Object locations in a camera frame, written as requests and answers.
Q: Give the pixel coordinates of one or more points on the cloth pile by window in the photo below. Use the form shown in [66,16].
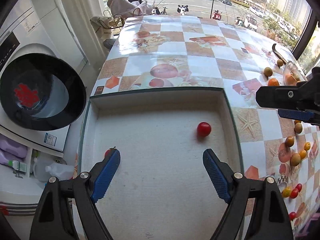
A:
[127,9]

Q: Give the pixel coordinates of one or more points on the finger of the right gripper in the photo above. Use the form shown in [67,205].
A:
[304,116]
[303,96]

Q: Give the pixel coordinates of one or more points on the white shallow box tray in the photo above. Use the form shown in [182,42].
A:
[161,189]

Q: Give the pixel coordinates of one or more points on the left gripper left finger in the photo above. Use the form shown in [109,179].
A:
[53,218]

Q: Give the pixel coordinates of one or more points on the green kiwi fruit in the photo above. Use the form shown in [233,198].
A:
[268,72]

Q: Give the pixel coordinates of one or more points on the clear plastic jug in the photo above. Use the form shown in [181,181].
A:
[43,169]

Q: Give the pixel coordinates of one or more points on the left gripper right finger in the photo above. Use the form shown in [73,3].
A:
[269,220]

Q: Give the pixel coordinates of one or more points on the glass fruit bowl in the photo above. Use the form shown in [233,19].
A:
[292,74]

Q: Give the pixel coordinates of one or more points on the purple detergent bottle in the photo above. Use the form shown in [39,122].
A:
[13,147]

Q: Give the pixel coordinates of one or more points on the white washing machine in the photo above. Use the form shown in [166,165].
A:
[41,94]

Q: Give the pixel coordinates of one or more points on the brown kiwi near board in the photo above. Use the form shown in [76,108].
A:
[280,63]

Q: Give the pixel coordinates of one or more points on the patterned plastic tablecloth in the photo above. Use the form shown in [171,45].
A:
[181,51]

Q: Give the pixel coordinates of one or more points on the red cherry tomato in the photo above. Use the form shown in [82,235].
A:
[203,129]

